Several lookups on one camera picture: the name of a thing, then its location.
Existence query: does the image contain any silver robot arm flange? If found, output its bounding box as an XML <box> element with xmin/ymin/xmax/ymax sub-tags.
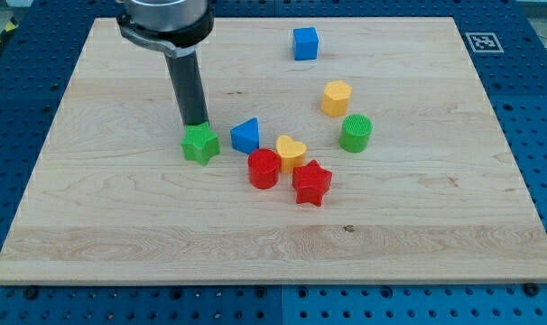
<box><xmin>116</xmin><ymin>0</ymin><xmax>214</xmax><ymax>58</ymax></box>

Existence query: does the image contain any blue triangle block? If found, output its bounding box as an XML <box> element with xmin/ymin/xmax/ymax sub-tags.
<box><xmin>230</xmin><ymin>117</ymin><xmax>260</xmax><ymax>154</ymax></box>

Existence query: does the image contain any blue cube block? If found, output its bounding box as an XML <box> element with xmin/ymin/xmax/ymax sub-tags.
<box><xmin>292</xmin><ymin>27</ymin><xmax>319</xmax><ymax>60</ymax></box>

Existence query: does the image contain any red cylinder block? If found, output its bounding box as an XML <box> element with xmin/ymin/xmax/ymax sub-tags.
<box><xmin>247</xmin><ymin>148</ymin><xmax>281</xmax><ymax>190</ymax></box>

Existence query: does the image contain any yellow heart block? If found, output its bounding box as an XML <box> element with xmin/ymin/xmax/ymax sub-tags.
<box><xmin>275</xmin><ymin>135</ymin><xmax>307</xmax><ymax>174</ymax></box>

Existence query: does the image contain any red star block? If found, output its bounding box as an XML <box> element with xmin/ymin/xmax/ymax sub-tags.
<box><xmin>292</xmin><ymin>160</ymin><xmax>333</xmax><ymax>207</ymax></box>

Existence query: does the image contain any green star block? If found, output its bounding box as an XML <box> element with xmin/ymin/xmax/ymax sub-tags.
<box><xmin>181</xmin><ymin>122</ymin><xmax>220</xmax><ymax>166</ymax></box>

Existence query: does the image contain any light wooden board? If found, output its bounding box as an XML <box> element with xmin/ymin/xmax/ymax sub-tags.
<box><xmin>0</xmin><ymin>17</ymin><xmax>547</xmax><ymax>286</ymax></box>

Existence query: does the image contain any green cylinder block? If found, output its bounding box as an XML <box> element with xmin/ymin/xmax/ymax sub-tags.
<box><xmin>338</xmin><ymin>114</ymin><xmax>373</xmax><ymax>153</ymax></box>

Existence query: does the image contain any yellow hexagon block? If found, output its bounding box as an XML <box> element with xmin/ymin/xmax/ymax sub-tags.
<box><xmin>321</xmin><ymin>80</ymin><xmax>352</xmax><ymax>117</ymax></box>

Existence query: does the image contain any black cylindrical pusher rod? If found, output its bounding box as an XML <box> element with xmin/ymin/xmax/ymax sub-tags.
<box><xmin>165</xmin><ymin>51</ymin><xmax>209</xmax><ymax>125</ymax></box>

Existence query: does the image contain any white fiducial marker tag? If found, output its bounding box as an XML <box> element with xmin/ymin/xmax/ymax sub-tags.
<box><xmin>465</xmin><ymin>32</ymin><xmax>504</xmax><ymax>53</ymax></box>

